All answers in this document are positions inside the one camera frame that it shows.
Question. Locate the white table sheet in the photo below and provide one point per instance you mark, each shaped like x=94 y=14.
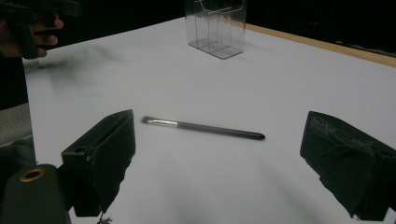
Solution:
x=218 y=87

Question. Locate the black makeup brush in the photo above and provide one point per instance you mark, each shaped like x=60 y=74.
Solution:
x=205 y=127

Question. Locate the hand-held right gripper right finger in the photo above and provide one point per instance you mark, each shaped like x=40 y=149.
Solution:
x=348 y=161

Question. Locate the clear acrylic organizer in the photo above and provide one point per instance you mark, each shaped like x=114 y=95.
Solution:
x=218 y=31

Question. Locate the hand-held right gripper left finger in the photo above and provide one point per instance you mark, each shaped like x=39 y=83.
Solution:
x=102 y=155

